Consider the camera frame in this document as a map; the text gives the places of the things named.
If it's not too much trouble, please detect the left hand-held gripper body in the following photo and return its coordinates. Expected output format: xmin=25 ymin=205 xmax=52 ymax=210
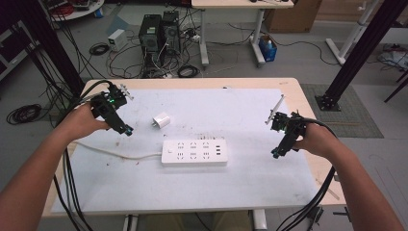
xmin=89 ymin=83 xmax=135 ymax=130

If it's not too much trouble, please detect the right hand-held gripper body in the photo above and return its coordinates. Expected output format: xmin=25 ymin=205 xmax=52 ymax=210
xmin=265 ymin=93 xmax=308 ymax=152

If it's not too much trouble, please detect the person's left hand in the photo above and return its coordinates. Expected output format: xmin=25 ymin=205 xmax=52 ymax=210
xmin=57 ymin=102 xmax=112 ymax=142

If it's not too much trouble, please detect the person's right hand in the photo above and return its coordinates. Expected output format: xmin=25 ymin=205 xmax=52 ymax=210
xmin=292 ymin=122 xmax=339 ymax=160

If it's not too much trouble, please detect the white charger plug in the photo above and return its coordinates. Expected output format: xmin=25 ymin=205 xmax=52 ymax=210
xmin=151 ymin=112 xmax=171 ymax=130

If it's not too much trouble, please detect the grey floor mat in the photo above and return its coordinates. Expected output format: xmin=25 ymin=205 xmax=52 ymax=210
xmin=299 ymin=83 xmax=385 ymax=140

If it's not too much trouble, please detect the white power supply box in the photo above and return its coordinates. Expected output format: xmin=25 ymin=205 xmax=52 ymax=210
xmin=107 ymin=28 xmax=129 ymax=53

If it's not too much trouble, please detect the white power strip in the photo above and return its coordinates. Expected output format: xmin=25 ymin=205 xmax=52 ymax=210
xmin=161 ymin=138 xmax=229 ymax=167

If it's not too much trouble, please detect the white table leg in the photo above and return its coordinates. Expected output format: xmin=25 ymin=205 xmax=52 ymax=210
xmin=252 ymin=209 xmax=268 ymax=231
xmin=122 ymin=214 xmax=140 ymax=231

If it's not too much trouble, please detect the blue storage box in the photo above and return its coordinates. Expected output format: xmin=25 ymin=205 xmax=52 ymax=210
xmin=258 ymin=35 xmax=278 ymax=63

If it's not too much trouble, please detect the black computer tower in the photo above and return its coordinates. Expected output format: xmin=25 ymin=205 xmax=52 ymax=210
xmin=138 ymin=13 xmax=163 ymax=63
xmin=161 ymin=10 xmax=182 ymax=56

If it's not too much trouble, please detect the white table mat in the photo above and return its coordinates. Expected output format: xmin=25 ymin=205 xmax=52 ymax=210
xmin=50 ymin=88 xmax=319 ymax=215

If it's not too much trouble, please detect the round white table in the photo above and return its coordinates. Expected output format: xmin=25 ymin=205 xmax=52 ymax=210
xmin=40 ymin=0 xmax=106 ymax=22

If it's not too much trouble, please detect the white metal stand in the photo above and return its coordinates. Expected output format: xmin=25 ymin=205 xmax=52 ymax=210
xmin=324 ymin=0 xmax=377 ymax=66

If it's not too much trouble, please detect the brown cardboard box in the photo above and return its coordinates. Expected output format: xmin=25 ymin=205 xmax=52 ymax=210
xmin=264 ymin=0 xmax=323 ymax=34

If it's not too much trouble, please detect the beige desk with white legs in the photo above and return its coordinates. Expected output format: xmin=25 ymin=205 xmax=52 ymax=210
xmin=191 ymin=0 xmax=295 ymax=68

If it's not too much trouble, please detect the white power strip cable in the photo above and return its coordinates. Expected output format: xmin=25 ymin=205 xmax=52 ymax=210
xmin=74 ymin=141 xmax=164 ymax=161

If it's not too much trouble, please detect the black right gripper cable bundle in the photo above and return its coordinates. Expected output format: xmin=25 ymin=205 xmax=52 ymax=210
xmin=274 ymin=116 xmax=339 ymax=231

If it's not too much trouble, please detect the black gripper cable bundle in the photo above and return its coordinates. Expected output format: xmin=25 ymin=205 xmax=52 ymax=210
xmin=274 ymin=116 xmax=339 ymax=231
xmin=52 ymin=79 xmax=115 ymax=231

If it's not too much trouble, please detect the coiled black cable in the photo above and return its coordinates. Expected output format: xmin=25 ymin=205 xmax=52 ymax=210
xmin=89 ymin=41 xmax=111 ymax=57
xmin=176 ymin=64 xmax=201 ymax=79
xmin=6 ymin=103 xmax=43 ymax=126

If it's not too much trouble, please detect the black left gripper cable bundle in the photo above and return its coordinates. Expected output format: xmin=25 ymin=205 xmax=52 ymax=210
xmin=52 ymin=79 xmax=115 ymax=231

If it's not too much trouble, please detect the black metal post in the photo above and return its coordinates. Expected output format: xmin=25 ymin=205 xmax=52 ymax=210
xmin=315 ymin=0 xmax=408 ymax=113
xmin=17 ymin=0 xmax=87 ymax=97

